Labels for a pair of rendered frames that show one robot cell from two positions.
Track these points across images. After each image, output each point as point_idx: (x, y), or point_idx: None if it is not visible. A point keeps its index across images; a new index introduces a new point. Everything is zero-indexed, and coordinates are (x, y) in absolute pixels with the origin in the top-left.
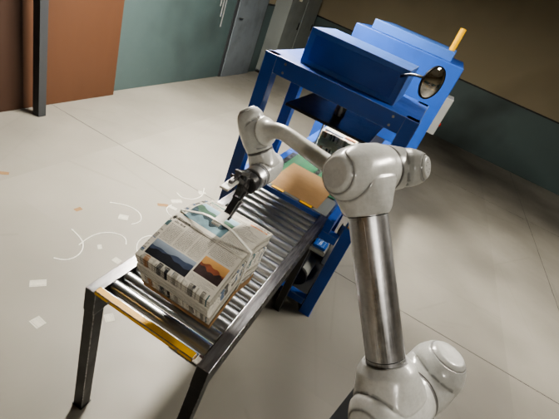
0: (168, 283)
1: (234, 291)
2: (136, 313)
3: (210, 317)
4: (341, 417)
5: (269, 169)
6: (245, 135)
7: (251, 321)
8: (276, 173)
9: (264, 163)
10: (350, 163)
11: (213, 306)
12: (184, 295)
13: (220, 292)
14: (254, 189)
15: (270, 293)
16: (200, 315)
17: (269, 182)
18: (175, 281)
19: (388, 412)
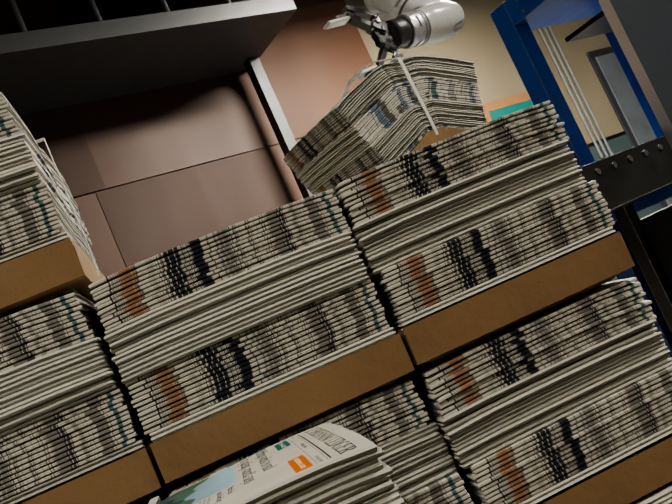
0: (319, 153)
1: (433, 134)
2: None
3: (376, 147)
4: (651, 104)
5: (420, 8)
6: (377, 7)
7: None
8: (438, 8)
9: (413, 9)
10: None
11: (367, 127)
12: (334, 145)
13: (360, 102)
14: (400, 28)
15: (586, 174)
16: (371, 159)
17: (437, 23)
18: (314, 135)
19: None
